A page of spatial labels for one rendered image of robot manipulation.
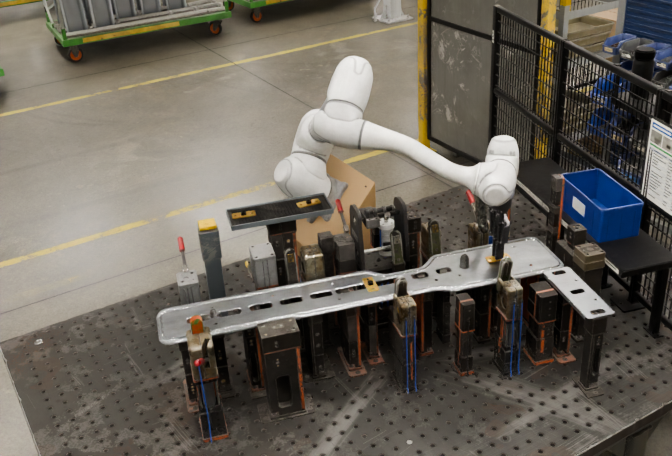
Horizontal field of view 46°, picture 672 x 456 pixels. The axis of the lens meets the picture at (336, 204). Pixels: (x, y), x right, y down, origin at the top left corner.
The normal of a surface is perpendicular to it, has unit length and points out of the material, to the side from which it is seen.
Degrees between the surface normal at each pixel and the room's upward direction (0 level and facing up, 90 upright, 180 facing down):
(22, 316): 0
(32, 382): 0
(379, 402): 0
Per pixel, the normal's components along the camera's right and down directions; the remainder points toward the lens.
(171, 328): -0.05, -0.89
